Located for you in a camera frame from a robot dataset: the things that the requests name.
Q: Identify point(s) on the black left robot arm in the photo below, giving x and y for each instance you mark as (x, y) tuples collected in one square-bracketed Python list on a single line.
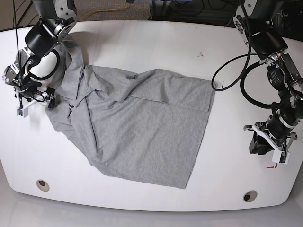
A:
[(257, 29)]

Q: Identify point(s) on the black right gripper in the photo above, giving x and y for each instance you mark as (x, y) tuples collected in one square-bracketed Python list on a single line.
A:
[(50, 100)]

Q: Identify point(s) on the left table grommet hole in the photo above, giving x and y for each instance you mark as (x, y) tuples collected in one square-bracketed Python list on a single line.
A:
[(43, 185)]

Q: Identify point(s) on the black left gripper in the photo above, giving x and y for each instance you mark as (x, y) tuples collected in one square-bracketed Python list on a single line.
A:
[(262, 142)]

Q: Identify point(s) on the grey t-shirt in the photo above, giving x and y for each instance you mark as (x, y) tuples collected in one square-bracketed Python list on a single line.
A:
[(144, 127)]

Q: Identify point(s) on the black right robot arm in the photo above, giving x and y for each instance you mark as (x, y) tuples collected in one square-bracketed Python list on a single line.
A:
[(56, 19)]

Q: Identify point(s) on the red tape rectangle marking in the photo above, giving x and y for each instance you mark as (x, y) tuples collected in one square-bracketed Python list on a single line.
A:
[(273, 166)]

